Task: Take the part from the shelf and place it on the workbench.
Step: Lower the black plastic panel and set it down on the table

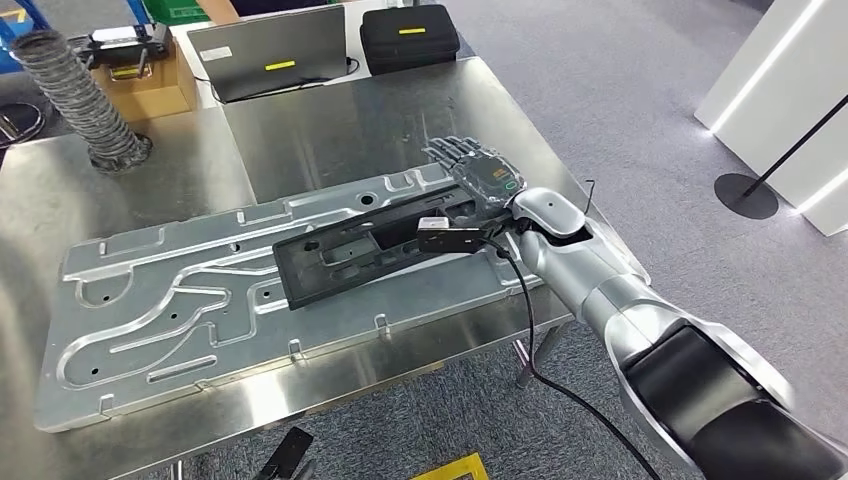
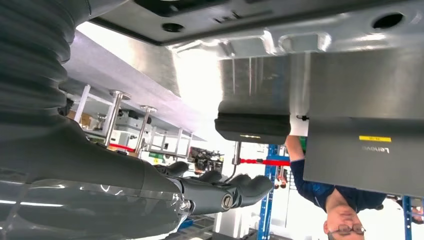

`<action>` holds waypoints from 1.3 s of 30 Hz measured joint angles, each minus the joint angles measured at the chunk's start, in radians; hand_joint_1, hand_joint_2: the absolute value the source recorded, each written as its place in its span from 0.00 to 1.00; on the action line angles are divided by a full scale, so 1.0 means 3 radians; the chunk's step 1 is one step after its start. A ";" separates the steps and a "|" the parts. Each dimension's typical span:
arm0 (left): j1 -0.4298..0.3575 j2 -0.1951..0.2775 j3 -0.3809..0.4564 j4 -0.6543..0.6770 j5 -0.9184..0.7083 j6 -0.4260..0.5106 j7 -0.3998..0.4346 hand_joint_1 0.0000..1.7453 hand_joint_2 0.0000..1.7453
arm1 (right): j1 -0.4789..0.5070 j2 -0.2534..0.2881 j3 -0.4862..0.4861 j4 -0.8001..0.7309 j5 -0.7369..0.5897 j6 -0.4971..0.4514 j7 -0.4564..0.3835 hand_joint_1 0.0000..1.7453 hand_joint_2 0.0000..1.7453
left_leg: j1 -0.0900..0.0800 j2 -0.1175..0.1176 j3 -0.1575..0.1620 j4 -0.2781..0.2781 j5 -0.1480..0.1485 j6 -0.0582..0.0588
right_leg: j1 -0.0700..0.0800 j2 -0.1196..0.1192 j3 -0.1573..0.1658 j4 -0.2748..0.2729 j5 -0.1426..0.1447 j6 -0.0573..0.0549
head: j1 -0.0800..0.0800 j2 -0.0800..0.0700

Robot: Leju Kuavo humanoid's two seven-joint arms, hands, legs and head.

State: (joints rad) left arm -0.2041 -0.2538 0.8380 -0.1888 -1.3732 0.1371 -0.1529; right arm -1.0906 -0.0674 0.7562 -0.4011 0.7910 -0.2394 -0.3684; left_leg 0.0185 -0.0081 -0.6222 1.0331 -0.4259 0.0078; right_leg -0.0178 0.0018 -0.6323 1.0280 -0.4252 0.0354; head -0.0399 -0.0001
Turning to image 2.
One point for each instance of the stamped silver metal plate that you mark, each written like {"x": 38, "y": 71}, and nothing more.
{"x": 348, "y": 36}

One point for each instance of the person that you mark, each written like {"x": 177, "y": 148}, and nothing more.
{"x": 318, "y": 192}

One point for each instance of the white frame shelving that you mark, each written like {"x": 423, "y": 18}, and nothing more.
{"x": 82, "y": 102}

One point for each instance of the stainless steel workbench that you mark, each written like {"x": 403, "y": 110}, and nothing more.
{"x": 139, "y": 59}

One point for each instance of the red barrier belt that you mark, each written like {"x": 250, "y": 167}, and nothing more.
{"x": 122, "y": 147}
{"x": 265, "y": 162}

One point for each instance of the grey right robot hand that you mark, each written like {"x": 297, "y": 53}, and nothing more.
{"x": 82, "y": 185}

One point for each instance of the chrome stanchion post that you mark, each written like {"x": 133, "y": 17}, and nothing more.
{"x": 236, "y": 152}
{"x": 143, "y": 129}
{"x": 114, "y": 116}

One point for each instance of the grey Lenovo computer case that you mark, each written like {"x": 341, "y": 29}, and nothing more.
{"x": 348, "y": 165}

